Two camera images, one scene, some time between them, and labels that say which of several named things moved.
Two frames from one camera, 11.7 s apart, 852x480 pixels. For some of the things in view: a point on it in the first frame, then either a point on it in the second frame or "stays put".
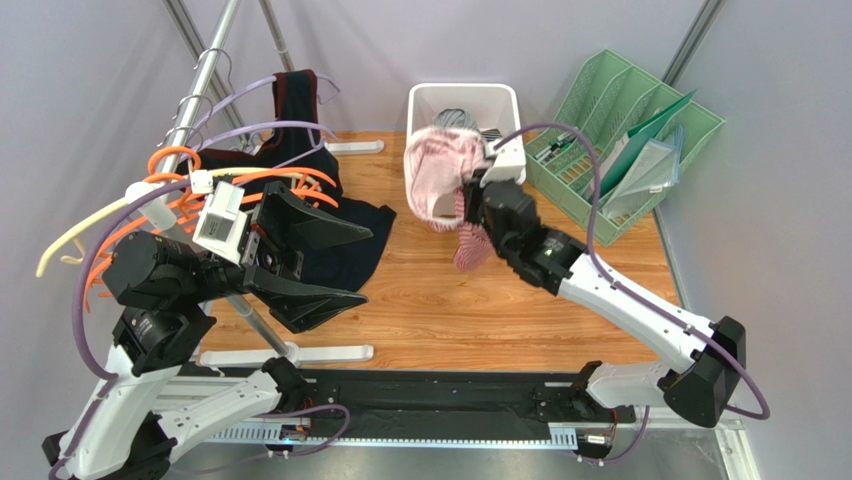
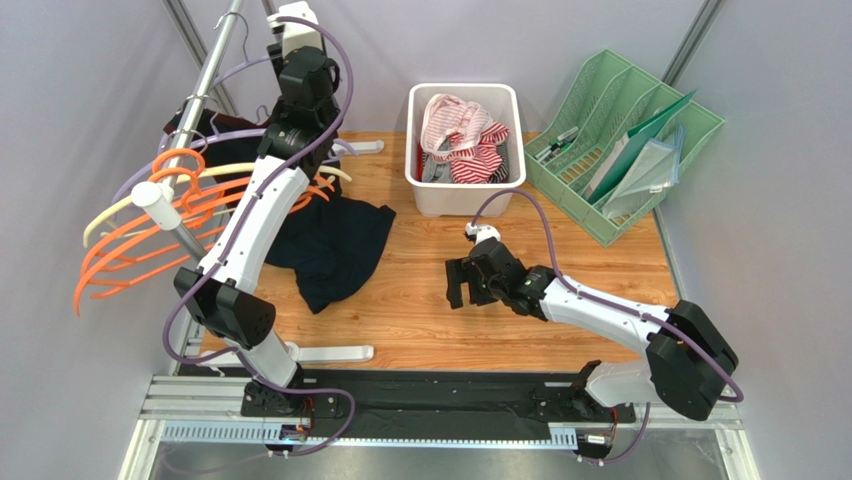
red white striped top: (437, 165) -> (465, 135)
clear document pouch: (656, 166) stays put
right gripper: (475, 204) -> (467, 281)
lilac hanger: (265, 81) -> (247, 62)
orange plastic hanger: (151, 221) -> (158, 278)
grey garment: (454, 118) -> (435, 172)
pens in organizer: (558, 146) stays put
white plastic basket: (494, 108) stays put
